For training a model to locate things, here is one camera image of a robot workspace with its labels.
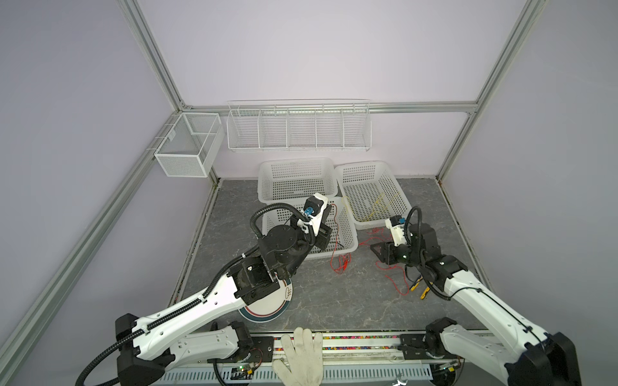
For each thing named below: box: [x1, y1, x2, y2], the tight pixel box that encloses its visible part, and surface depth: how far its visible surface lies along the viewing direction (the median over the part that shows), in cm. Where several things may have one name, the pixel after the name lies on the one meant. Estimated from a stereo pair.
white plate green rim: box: [238, 278, 293, 324], surface depth 82 cm
